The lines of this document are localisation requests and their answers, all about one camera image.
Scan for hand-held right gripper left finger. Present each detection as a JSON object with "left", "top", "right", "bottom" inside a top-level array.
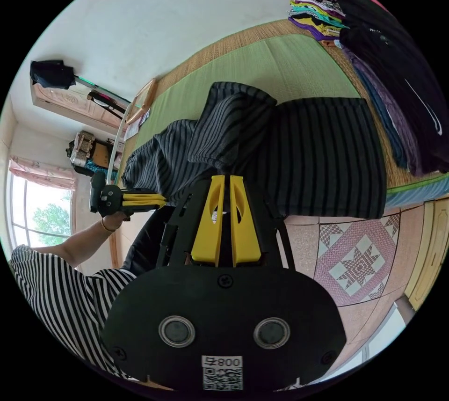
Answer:
[{"left": 190, "top": 175, "right": 226, "bottom": 267}]

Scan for pink wooden cupboard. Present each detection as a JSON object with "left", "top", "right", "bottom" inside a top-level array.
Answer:
[{"left": 30, "top": 80, "right": 131, "bottom": 135}]

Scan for cluttered shelf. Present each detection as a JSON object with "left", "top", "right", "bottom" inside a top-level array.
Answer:
[{"left": 65, "top": 131, "right": 124, "bottom": 178}]

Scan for wooden frame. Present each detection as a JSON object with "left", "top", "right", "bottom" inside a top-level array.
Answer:
[{"left": 125, "top": 78, "right": 158, "bottom": 125}]

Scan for person's body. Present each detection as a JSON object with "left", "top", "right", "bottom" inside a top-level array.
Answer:
[{"left": 8, "top": 206, "right": 176, "bottom": 380}]

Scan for window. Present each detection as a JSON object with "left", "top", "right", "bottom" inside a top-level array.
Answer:
[{"left": 7, "top": 173, "right": 73, "bottom": 251}]

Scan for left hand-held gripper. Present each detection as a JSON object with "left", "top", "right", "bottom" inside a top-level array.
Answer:
[{"left": 99, "top": 184, "right": 167, "bottom": 219}]

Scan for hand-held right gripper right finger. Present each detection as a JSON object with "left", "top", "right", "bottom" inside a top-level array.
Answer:
[{"left": 230, "top": 175, "right": 262, "bottom": 267}]

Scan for person's left hand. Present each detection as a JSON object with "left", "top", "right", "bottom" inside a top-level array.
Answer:
[{"left": 100, "top": 211, "right": 132, "bottom": 233}]

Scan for pink curtain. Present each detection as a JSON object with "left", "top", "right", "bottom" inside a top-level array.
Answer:
[{"left": 8, "top": 155, "right": 77, "bottom": 192}]

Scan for pile of clothes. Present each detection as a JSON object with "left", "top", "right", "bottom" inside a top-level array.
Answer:
[{"left": 284, "top": 0, "right": 449, "bottom": 177}]

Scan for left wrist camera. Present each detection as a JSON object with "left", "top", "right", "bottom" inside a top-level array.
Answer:
[{"left": 89, "top": 171, "right": 106, "bottom": 213}]

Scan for person's left forearm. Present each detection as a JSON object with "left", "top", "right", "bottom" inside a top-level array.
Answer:
[{"left": 30, "top": 219, "right": 116, "bottom": 268}]

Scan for bed with green woven mat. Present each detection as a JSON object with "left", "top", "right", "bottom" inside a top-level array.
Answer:
[{"left": 116, "top": 18, "right": 449, "bottom": 212}]

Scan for yellow wooden cabinet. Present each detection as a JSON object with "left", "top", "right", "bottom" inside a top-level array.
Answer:
[{"left": 403, "top": 196, "right": 449, "bottom": 311}]

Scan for grey black striped pants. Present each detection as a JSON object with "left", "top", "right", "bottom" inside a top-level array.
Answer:
[{"left": 121, "top": 81, "right": 388, "bottom": 220}]

